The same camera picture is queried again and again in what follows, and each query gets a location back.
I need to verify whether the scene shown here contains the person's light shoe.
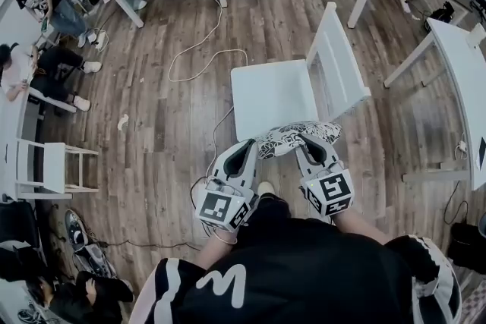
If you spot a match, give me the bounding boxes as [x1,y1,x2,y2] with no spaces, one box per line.
[257,181,276,198]

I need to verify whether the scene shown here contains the person's black striped shirt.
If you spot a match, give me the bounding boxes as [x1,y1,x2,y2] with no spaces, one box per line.
[128,215,462,324]

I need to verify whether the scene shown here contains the white bench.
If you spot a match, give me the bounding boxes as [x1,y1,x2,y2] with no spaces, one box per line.
[26,86,78,115]

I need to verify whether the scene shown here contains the thin bracelet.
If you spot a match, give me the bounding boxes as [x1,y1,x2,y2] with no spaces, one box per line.
[210,228,239,244]

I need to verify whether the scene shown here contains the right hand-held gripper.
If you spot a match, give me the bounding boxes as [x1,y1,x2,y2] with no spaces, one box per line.
[295,133,355,218]

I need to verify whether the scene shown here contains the white paper roll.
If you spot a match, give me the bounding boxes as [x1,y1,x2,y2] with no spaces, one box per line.
[466,24,486,49]

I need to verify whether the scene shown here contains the black white floral cushion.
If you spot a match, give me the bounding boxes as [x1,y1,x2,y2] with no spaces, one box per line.
[254,120,342,160]

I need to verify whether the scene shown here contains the white floor cable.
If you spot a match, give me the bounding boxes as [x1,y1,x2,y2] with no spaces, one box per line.
[168,0,250,179]

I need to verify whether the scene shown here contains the white table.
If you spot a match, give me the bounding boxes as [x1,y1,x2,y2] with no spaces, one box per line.
[0,276,50,324]

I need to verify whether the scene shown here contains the black bag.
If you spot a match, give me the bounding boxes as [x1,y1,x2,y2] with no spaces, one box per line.
[0,200,43,282]

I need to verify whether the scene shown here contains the person's left forearm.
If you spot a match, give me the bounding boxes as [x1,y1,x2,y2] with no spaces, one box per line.
[195,227,239,272]

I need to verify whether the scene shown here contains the black floor cable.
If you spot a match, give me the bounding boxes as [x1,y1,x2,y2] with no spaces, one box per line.
[87,174,213,251]
[443,180,470,227]

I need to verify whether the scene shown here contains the black tablet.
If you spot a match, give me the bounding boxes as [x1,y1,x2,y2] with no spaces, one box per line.
[476,136,486,168]

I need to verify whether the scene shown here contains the checked floor mat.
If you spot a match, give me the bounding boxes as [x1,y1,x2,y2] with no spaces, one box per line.
[459,286,486,324]

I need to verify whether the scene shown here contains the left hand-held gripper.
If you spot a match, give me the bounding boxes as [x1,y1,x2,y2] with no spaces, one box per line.
[194,139,260,233]

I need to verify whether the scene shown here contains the white desk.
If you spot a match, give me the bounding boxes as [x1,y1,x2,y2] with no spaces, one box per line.
[383,17,486,191]

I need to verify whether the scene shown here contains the grey handheld device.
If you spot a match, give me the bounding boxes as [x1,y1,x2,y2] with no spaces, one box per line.
[74,242,118,278]
[63,209,91,253]

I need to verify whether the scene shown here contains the white wooden chair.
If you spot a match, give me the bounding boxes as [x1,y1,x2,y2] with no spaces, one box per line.
[230,2,372,143]
[0,138,100,201]

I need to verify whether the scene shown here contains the person's black trousers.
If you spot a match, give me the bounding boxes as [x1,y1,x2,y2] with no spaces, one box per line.
[242,193,295,228]

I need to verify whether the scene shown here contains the person's right forearm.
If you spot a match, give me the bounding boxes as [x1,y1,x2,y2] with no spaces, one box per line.
[333,206,394,247]

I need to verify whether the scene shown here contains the white power strip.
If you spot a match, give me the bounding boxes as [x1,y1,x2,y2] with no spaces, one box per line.
[94,28,110,52]

